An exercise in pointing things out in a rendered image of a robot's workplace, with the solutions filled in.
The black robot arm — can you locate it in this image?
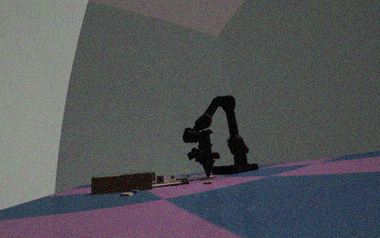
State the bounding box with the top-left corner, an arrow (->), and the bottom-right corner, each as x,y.
183,95 -> 248,165

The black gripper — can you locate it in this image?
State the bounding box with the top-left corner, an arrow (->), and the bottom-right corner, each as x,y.
195,142 -> 220,177

